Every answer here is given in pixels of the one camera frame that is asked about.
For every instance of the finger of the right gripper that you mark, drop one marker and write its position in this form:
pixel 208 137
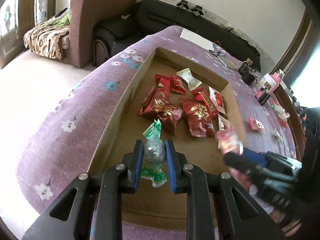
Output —
pixel 255 157
pixel 250 168

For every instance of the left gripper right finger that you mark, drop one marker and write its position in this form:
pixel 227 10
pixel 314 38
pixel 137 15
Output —
pixel 218 207

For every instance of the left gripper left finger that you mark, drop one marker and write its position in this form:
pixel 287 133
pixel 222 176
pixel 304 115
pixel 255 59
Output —
pixel 90 199

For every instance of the pink Hello Kitty snack bag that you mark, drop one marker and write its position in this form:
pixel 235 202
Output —
pixel 228 141

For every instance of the green cake snack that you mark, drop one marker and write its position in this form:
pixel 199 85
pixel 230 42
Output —
pixel 277 135

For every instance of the dark red gold snack bag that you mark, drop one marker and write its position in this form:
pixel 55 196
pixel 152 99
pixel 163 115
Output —
pixel 198 118

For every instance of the red white snack sachet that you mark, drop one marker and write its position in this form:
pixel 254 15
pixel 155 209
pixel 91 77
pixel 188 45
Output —
pixel 217 100

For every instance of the green clear candy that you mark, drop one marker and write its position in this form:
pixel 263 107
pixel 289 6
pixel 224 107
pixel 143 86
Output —
pixel 154 155

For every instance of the pink My Melody candy bag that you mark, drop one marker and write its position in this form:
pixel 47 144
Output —
pixel 256 125

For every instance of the black pot figurine near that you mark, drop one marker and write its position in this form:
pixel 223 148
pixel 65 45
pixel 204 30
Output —
pixel 262 94

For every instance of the black pot figurine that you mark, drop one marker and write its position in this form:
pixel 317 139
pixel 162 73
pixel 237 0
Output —
pixel 262 94
pixel 247 72

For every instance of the cardboard box tray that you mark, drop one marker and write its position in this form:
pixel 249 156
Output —
pixel 150 206

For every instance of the white plastic jar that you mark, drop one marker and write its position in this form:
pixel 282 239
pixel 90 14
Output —
pixel 267 77

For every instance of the pink water bottle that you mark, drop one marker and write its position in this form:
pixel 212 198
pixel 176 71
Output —
pixel 277 77

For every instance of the black pot figurine far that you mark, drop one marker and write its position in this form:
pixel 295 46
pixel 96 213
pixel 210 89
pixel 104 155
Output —
pixel 247 72

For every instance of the purple floral tablecloth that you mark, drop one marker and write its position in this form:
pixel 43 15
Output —
pixel 64 145

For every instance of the red snack packets in box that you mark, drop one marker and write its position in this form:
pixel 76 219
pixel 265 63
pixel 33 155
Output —
pixel 162 102

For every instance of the small colourful booklet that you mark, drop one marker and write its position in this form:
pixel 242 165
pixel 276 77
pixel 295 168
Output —
pixel 228 63

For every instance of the white wrapped candy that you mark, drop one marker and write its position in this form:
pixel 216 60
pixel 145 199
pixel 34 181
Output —
pixel 187 76

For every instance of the white paper pad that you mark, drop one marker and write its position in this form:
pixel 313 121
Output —
pixel 197 39

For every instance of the patterned throw blanket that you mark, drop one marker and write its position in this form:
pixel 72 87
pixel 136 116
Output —
pixel 44 38

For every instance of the brown armchair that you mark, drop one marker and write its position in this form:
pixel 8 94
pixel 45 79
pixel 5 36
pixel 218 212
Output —
pixel 85 15

